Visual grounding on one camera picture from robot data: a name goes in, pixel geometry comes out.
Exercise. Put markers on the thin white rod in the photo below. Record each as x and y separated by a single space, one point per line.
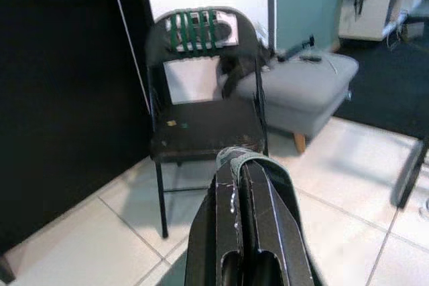
129 38

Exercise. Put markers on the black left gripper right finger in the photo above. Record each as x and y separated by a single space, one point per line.
268 232

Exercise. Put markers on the grey upholstered ottoman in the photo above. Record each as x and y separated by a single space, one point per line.
295 91

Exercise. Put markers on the black selfie stick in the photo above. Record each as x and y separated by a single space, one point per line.
296 48

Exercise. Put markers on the white cabinet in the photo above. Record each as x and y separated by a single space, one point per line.
365 14

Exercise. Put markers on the black folding chair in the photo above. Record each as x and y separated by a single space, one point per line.
201 122

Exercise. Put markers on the black door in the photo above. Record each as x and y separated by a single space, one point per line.
67 98

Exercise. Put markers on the grey blue towel garment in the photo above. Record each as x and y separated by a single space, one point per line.
244 155

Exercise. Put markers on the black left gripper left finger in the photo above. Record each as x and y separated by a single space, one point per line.
224 219

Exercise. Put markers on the black cloth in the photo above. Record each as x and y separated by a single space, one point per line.
234 68

